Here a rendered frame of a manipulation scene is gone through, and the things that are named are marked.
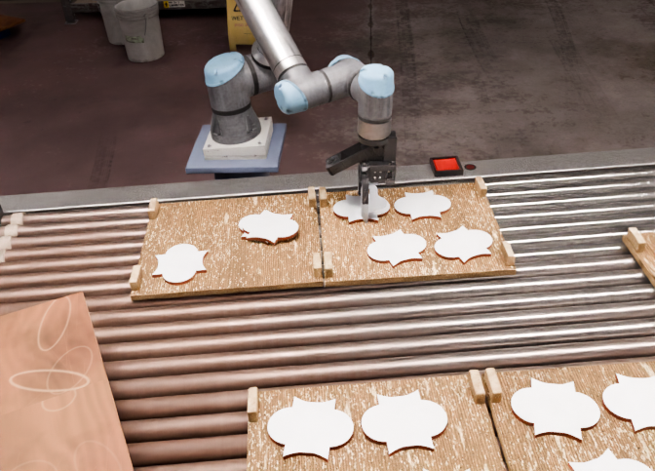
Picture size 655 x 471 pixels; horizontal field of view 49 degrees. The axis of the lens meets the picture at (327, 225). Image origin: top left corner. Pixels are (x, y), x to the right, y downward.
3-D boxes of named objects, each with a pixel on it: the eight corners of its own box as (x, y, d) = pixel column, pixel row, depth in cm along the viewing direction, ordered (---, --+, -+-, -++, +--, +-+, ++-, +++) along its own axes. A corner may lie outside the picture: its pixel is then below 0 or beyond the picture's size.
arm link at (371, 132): (359, 125, 155) (356, 107, 162) (358, 143, 158) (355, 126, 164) (393, 124, 155) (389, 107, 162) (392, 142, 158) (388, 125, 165)
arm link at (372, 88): (381, 58, 157) (403, 72, 151) (378, 104, 163) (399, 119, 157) (350, 64, 154) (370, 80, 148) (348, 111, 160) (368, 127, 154)
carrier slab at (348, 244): (319, 198, 181) (319, 192, 180) (480, 187, 182) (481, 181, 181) (325, 287, 153) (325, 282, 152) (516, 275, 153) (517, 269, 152)
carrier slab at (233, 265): (153, 209, 181) (152, 204, 180) (316, 197, 182) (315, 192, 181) (131, 301, 152) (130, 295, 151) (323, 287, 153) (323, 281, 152)
